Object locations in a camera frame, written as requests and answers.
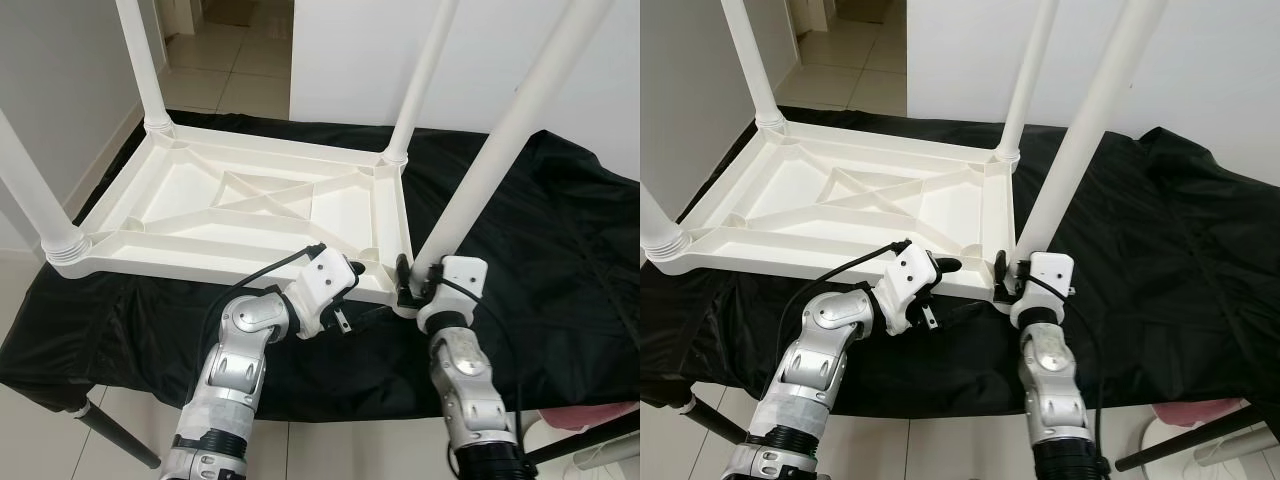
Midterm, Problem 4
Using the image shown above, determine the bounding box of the white plastic table leg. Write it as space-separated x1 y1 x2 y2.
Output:
640 185 691 263
115 0 173 136
0 108 91 266
995 0 1059 166
413 0 616 276
383 0 461 166
1015 0 1169 269
722 0 789 131

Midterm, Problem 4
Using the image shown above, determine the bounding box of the black shiny table cloth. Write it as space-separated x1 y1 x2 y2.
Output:
0 108 641 421
640 105 1280 421

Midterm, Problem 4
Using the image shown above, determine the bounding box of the pink cloth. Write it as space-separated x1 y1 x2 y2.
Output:
1150 398 1246 426
540 402 631 431

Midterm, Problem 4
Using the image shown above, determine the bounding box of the white plastic children table top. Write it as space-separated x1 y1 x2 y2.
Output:
642 115 1019 313
45 120 421 319

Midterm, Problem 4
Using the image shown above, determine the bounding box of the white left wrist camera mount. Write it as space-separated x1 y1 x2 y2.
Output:
880 245 946 336
290 248 359 339

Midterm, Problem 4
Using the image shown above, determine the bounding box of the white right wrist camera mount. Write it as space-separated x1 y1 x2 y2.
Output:
1008 252 1076 329
415 256 489 333

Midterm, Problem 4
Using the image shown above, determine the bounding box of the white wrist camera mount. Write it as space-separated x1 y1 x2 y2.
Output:
290 248 359 339
415 256 489 333
880 245 946 336
1008 252 1076 329

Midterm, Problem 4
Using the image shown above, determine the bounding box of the black metal table leg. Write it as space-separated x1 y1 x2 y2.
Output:
75 400 161 469
1115 405 1280 473
525 410 641 466
680 393 751 446

